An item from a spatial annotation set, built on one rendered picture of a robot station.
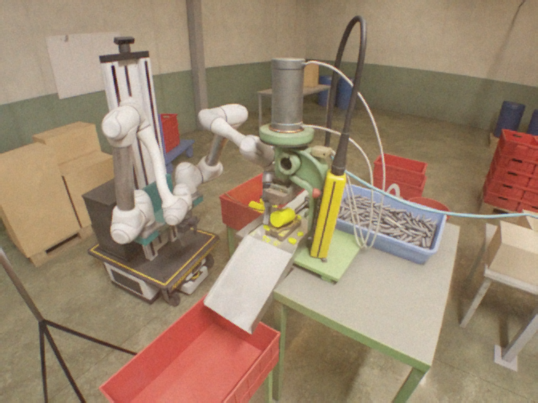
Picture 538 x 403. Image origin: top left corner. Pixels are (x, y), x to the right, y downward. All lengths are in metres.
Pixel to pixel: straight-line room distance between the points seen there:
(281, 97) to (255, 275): 0.71
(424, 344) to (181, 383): 0.99
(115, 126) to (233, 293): 0.91
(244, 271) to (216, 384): 0.51
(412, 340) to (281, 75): 1.01
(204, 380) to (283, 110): 1.16
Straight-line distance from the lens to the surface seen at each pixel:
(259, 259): 1.27
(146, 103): 2.09
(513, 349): 2.49
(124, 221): 1.72
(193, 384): 1.43
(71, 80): 5.31
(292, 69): 1.07
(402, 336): 1.11
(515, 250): 2.20
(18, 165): 3.06
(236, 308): 1.24
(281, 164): 1.17
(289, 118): 1.10
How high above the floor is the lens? 1.80
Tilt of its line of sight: 30 degrees down
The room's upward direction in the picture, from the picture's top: straight up
